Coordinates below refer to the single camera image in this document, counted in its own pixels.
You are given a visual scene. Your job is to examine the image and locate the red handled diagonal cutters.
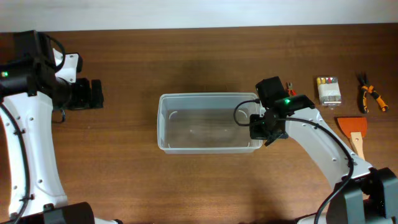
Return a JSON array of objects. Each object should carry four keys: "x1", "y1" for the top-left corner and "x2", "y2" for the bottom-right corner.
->
[{"x1": 286, "y1": 82, "x2": 297, "y2": 96}]

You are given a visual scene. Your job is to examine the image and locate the clear box of bits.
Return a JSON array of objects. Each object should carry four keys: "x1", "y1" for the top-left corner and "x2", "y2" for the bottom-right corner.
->
[{"x1": 316, "y1": 77, "x2": 342, "y2": 107}]

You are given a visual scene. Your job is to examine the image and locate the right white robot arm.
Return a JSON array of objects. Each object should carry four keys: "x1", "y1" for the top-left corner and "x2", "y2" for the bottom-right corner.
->
[{"x1": 249, "y1": 77, "x2": 397, "y2": 223}]

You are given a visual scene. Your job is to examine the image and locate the clear plastic storage container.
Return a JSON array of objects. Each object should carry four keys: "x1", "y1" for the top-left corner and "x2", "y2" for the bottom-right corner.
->
[{"x1": 157, "y1": 92, "x2": 265, "y2": 154}]

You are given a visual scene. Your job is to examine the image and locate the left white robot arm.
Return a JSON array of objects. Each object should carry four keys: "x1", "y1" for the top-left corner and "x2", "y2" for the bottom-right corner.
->
[{"x1": 1, "y1": 30, "x2": 104, "y2": 224}]

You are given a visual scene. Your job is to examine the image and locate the orange scraper with wooden handle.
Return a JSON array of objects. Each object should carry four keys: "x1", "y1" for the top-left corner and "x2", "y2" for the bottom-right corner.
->
[{"x1": 337, "y1": 117, "x2": 368, "y2": 160}]

